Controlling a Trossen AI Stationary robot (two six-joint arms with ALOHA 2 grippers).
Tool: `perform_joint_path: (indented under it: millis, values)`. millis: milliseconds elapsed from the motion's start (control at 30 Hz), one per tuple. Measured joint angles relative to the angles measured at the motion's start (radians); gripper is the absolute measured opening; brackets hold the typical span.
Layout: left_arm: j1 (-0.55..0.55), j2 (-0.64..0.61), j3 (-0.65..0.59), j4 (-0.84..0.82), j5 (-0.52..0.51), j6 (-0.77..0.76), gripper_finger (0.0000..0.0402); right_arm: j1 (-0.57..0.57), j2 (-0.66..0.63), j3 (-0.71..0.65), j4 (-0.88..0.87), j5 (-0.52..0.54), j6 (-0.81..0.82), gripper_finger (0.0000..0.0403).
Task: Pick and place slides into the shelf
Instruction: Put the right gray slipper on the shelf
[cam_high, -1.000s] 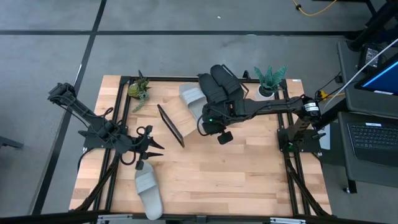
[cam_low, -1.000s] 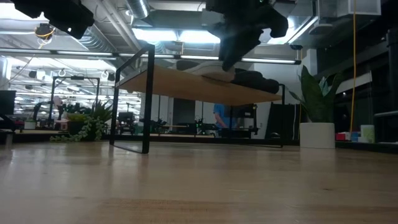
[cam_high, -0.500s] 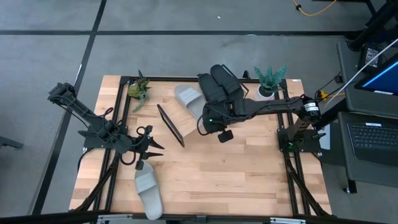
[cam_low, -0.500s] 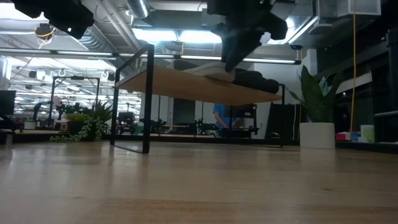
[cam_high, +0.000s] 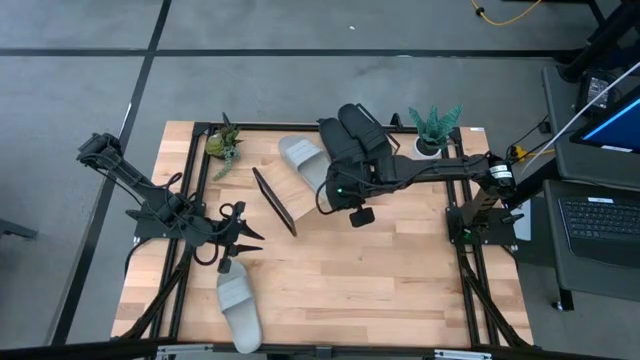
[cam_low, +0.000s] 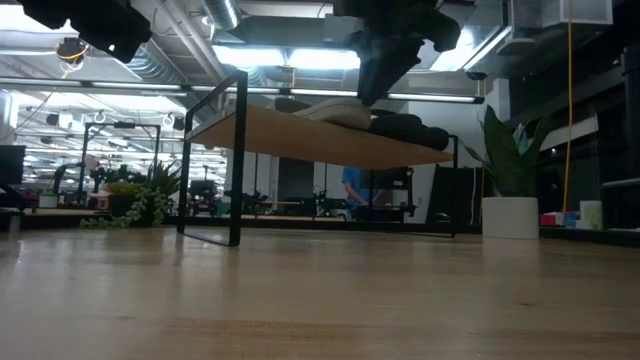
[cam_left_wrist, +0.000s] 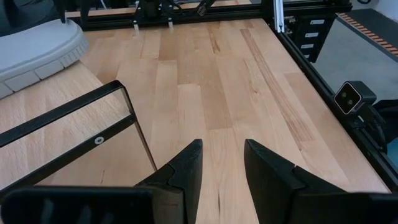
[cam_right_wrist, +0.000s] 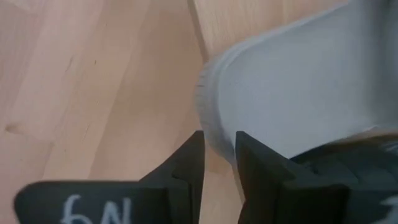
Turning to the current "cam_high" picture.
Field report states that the white cable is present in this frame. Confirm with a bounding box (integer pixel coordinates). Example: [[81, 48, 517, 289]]
[[519, 59, 640, 176]]

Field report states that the dark furniture leg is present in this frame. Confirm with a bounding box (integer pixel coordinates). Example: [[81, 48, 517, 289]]
[[0, 217, 39, 242]]

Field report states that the teal plant white pot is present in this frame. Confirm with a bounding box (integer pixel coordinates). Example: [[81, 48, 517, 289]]
[[407, 103, 464, 169]]

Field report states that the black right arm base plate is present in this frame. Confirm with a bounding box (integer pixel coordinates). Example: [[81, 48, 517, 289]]
[[445, 204, 519, 247]]

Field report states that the wooden shelf black frame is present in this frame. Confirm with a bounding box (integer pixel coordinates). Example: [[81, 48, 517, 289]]
[[251, 103, 402, 238]]

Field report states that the monitor with blue screen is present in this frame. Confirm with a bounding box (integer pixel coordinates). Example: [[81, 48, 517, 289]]
[[568, 83, 640, 155]]

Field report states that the yellow cable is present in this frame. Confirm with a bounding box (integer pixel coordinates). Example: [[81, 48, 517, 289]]
[[468, 0, 544, 27]]

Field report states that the grey slide sandal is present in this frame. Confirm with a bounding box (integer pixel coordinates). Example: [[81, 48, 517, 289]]
[[277, 135, 334, 197], [215, 261, 263, 355]]

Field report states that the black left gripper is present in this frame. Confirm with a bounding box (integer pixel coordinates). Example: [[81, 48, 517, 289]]
[[197, 202, 266, 259]]

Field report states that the silver aluminium bracket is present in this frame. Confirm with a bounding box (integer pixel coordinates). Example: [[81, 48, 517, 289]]
[[155, 343, 215, 360], [432, 348, 494, 360]]

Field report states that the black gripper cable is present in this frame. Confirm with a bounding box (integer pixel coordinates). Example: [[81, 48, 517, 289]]
[[314, 178, 335, 216], [192, 238, 222, 267]]

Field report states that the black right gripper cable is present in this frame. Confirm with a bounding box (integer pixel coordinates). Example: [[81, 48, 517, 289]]
[[314, 178, 335, 216]]

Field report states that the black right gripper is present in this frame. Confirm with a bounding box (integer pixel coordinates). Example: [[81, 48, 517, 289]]
[[319, 157, 385, 211]]

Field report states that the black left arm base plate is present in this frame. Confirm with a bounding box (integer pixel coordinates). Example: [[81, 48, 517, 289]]
[[133, 199, 207, 240]]

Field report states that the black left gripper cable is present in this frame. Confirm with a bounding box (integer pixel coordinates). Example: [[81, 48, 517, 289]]
[[192, 238, 222, 267]]

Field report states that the black aluminium rig frame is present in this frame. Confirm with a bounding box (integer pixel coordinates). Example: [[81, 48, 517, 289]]
[[0, 113, 640, 360]]

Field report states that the black laptop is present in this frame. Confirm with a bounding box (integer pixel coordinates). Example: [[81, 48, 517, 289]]
[[556, 192, 640, 270]]

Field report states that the black stand leg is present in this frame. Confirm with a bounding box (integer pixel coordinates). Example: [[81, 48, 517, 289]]
[[556, 0, 640, 84]]

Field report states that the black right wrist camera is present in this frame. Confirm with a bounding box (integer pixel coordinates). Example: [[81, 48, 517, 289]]
[[348, 206, 376, 229]]

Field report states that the grey workstation cart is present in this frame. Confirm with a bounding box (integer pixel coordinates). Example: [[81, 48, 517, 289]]
[[541, 63, 640, 314]]

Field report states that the black power supply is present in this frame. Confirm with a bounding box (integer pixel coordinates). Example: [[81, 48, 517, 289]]
[[573, 69, 615, 115]]

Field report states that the small green succulent plant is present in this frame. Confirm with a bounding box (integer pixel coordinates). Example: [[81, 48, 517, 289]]
[[204, 123, 245, 182]]

